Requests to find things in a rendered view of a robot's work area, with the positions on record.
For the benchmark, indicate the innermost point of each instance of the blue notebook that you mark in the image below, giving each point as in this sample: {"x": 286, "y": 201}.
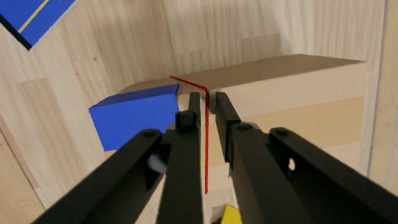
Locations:
{"x": 30, "y": 21}

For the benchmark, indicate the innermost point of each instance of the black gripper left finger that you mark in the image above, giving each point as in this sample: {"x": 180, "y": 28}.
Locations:
{"x": 118, "y": 190}

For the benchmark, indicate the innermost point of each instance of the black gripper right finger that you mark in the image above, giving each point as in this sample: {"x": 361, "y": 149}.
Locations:
{"x": 331, "y": 191}

